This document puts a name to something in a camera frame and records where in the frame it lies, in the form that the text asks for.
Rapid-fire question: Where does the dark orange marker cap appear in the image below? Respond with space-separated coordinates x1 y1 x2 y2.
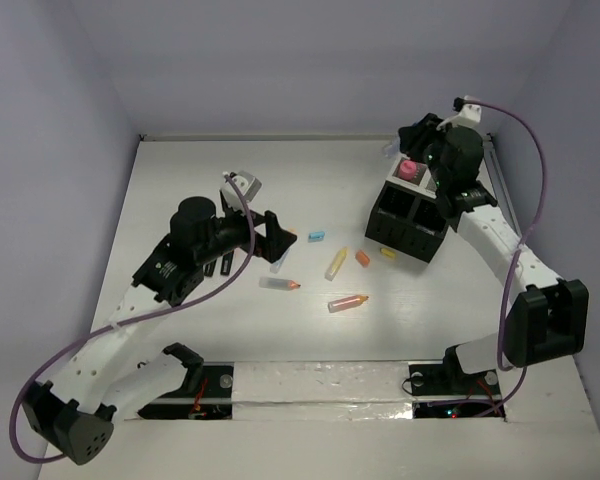
355 250 370 268

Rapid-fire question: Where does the red orange marker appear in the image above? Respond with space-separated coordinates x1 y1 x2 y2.
327 295 369 313

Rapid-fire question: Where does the aluminium rail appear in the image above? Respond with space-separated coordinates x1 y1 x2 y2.
478 133 561 355

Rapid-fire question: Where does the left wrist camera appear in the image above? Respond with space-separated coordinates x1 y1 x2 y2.
221 171 262 204

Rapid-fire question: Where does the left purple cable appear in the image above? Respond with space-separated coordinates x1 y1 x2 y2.
8 177 257 462

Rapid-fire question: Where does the yellow marker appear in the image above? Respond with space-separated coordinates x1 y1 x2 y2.
325 247 348 281

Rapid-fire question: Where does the light blue marker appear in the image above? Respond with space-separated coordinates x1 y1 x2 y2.
270 251 289 274

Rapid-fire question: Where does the black and white organizer box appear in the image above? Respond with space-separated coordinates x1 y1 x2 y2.
365 154 448 263

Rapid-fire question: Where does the pink cap marker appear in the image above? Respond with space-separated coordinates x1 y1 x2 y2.
396 159 418 181

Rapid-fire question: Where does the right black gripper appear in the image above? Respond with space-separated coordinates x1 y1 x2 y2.
398 113 458 189

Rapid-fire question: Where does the orange tip clear marker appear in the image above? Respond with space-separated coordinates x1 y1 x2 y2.
259 277 301 291

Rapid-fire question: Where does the yellow marker cap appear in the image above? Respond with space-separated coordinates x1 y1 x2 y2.
380 247 396 259

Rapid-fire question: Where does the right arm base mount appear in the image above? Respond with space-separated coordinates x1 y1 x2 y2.
401 362 506 419

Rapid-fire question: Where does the light blue marker cap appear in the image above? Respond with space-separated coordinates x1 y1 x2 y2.
307 231 326 243

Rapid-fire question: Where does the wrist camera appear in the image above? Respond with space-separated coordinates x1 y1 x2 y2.
221 171 262 204
451 95 482 128

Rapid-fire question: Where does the clear blue cap bottle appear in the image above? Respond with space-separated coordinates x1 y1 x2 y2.
382 142 400 158

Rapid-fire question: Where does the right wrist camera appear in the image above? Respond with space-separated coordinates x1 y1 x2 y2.
451 95 482 128

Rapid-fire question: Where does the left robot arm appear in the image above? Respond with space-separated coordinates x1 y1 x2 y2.
9 189 297 465

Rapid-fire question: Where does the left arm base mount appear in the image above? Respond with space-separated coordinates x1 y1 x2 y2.
137 363 234 420

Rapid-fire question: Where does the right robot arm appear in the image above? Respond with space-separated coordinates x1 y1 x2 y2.
398 114 589 392

